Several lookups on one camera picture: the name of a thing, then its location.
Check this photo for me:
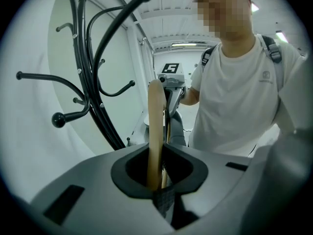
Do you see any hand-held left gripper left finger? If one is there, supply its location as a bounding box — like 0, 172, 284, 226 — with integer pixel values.
30, 142, 176, 235

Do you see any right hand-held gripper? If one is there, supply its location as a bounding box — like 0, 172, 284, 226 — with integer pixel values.
157, 62, 188, 118

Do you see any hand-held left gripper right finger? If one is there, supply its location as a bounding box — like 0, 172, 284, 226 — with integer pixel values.
154, 143, 256, 235

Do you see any person's right forearm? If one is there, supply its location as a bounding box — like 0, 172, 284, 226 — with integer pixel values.
182, 87, 201, 106

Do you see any black metal coat rack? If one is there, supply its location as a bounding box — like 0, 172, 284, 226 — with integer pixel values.
16, 0, 156, 152

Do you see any person's head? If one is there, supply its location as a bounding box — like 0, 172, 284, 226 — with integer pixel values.
195, 0, 256, 58

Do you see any person's grey backpack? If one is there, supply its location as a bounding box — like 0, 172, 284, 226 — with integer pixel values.
201, 34, 285, 91

